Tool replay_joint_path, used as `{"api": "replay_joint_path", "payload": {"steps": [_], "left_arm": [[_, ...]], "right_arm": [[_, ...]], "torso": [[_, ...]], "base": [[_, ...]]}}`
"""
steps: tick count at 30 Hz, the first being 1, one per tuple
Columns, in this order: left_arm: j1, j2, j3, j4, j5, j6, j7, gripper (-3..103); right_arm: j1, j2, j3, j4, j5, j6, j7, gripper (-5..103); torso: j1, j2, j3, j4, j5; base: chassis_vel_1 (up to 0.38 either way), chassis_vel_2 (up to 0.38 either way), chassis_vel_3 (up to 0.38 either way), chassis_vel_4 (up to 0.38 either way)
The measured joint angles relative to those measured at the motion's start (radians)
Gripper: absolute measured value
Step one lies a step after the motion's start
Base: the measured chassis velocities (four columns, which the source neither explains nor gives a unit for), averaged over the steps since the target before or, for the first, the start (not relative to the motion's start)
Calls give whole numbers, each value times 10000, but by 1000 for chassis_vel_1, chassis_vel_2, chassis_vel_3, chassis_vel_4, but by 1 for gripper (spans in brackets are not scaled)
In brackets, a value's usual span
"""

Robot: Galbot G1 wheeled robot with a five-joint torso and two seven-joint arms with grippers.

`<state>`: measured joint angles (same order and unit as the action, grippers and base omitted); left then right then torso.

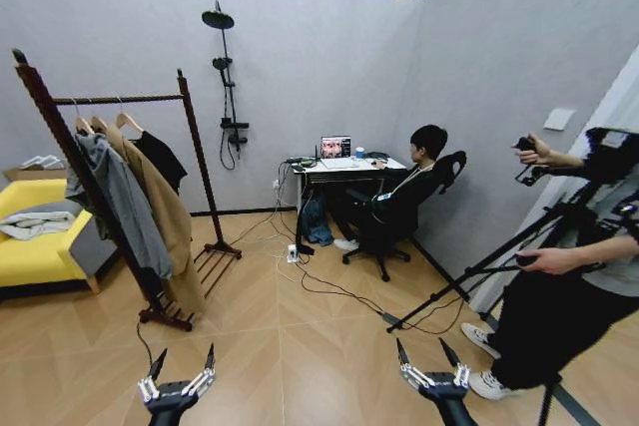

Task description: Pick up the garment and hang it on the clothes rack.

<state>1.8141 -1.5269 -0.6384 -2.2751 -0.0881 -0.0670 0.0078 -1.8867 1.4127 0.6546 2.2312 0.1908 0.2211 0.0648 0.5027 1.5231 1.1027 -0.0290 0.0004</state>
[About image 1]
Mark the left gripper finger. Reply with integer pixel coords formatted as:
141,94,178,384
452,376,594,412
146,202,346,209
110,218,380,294
185,343,216,396
138,348,168,405

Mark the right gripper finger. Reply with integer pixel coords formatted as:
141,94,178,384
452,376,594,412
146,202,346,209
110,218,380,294
397,338,430,390
439,338,471,391

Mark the grey hooded garment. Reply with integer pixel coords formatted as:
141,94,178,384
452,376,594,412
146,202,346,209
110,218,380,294
64,132,174,280

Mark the wooden clothes hanger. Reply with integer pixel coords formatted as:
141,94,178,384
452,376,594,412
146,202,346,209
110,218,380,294
113,95,146,141
84,96,110,134
69,96,96,137

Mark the standing person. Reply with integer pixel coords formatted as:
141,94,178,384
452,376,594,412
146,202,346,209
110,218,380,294
461,126,639,402

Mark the black tripod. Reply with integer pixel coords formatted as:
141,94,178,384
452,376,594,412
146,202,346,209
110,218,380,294
386,186,600,335

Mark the tan long coat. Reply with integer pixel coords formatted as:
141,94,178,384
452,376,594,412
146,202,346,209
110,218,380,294
105,125,207,315

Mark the yellow sofa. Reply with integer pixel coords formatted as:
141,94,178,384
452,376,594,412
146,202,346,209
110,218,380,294
0,179,119,297

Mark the seated person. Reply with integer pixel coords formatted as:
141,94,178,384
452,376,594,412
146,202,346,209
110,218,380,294
331,124,449,252

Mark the blue denim bag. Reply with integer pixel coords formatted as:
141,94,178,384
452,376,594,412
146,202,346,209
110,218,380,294
301,194,334,247

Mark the grey white folded blanket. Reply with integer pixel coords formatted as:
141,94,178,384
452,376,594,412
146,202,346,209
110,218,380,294
0,200,84,242

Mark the black office chair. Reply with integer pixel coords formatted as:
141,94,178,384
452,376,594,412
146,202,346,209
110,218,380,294
341,150,468,282

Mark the dark wooden clothes rack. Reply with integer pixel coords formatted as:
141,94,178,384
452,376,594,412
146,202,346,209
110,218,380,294
10,48,245,333

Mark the small white desk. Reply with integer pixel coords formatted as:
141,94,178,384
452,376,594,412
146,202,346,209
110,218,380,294
292,155,408,220

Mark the black t-shirt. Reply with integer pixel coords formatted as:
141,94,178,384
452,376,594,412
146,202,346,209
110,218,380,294
127,130,189,194

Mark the black router with antenna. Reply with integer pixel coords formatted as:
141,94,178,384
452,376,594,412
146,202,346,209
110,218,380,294
285,145,320,172

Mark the open laptop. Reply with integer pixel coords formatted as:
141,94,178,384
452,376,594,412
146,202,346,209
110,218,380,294
319,135,360,171

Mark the cardboard box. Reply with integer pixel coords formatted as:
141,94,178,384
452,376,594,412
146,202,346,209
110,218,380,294
2,165,69,183

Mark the white hangers bundle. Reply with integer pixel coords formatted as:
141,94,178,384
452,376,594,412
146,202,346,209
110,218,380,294
19,155,66,172

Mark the black shower fixture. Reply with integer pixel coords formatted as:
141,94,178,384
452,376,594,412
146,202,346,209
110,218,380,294
201,0,251,172

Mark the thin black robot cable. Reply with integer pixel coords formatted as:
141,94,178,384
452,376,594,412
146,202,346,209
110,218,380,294
136,318,154,363

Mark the black floor cable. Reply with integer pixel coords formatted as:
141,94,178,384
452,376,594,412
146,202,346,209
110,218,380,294
298,265,468,336

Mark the grey wall switch plate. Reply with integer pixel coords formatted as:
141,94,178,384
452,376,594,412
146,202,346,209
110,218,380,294
542,107,576,132

